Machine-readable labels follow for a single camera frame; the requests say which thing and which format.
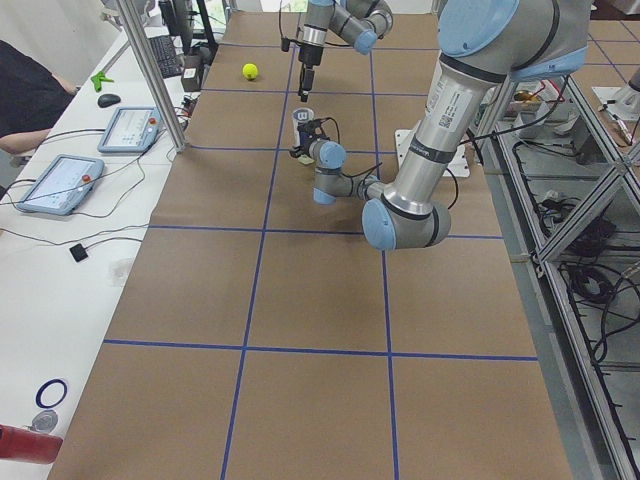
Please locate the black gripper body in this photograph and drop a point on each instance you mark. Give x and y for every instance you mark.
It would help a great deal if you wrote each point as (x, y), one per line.
(301, 143)
(310, 54)

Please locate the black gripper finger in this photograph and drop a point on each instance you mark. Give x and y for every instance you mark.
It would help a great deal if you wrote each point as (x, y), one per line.
(297, 152)
(308, 80)
(303, 90)

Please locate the tennis ball can holder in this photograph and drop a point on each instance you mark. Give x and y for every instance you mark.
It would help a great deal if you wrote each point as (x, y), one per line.
(300, 118)

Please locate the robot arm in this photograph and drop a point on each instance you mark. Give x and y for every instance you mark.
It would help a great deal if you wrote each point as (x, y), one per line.
(481, 44)
(358, 23)

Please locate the far yellow tennis ball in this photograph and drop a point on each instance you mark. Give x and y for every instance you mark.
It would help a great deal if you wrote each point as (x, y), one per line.
(250, 71)

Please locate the black box with label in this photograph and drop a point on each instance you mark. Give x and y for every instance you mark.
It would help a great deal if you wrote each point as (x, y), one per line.
(192, 73)

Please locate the black keyboard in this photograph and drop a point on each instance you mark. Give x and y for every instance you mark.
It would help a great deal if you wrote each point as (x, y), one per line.
(165, 56)

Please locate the far teach pendant tablet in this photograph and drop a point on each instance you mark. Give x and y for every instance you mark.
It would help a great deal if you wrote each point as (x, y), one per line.
(131, 130)

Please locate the teach pendant tablet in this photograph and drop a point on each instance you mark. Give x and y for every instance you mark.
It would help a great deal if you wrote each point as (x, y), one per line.
(63, 186)
(131, 130)

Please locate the brown paper table cover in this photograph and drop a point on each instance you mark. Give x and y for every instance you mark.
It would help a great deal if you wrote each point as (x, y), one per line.
(259, 336)

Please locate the black computer mouse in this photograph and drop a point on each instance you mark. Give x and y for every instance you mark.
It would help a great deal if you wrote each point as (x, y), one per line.
(106, 100)

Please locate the green plastic clamp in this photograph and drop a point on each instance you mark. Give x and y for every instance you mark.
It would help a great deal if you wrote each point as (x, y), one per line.
(98, 79)

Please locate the near teach pendant tablet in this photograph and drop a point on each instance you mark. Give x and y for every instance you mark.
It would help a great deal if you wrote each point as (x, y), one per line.
(63, 186)

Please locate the small black square puck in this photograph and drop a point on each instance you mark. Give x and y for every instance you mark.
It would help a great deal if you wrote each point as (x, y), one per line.
(78, 252)

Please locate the seated person in black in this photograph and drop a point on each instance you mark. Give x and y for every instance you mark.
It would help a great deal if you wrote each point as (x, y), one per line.
(32, 100)

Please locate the blue tape roll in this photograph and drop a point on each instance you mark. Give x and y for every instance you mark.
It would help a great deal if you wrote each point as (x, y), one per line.
(51, 393)

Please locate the red cylinder bottle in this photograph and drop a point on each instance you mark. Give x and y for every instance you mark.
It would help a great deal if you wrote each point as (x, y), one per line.
(23, 445)

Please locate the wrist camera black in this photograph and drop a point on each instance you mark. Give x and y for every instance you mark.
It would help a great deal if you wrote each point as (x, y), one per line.
(285, 43)

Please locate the aluminium frame post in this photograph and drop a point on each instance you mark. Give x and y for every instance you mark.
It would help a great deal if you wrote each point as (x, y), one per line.
(142, 51)

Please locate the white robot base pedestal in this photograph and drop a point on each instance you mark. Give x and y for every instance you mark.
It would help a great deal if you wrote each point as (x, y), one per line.
(457, 164)

